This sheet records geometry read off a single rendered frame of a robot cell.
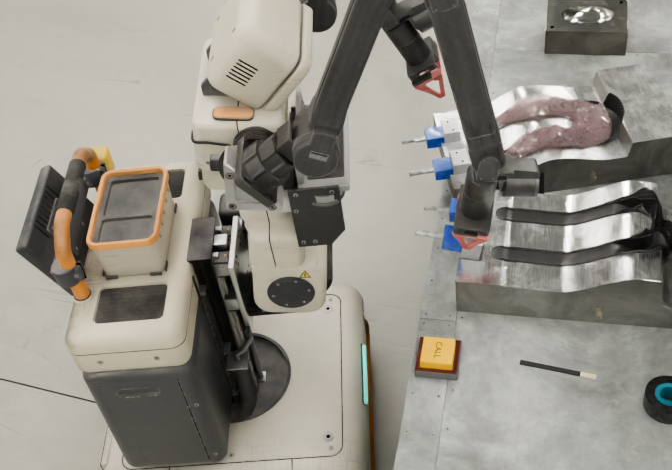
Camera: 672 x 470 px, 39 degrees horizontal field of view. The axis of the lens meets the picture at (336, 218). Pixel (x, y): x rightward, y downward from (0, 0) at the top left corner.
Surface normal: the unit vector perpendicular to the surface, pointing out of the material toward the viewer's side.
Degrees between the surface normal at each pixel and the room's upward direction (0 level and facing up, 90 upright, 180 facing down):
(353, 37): 89
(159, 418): 90
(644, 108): 0
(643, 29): 0
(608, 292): 90
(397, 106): 0
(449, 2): 90
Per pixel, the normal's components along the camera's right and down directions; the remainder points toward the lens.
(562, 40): -0.19, 0.71
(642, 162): 0.10, 0.70
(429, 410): -0.11, -0.70
